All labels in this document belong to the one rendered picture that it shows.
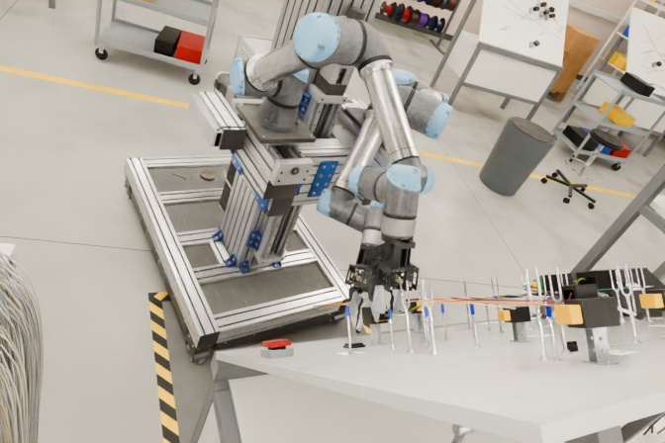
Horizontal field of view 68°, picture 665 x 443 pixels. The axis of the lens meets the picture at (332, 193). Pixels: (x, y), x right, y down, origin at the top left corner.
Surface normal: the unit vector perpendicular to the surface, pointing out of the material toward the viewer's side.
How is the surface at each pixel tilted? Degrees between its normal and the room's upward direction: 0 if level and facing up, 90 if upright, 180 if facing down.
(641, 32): 50
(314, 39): 85
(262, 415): 0
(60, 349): 0
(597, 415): 38
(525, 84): 90
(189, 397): 0
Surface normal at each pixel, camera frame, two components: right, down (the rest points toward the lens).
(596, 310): 0.16, -0.22
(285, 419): 0.33, -0.77
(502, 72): 0.19, 0.62
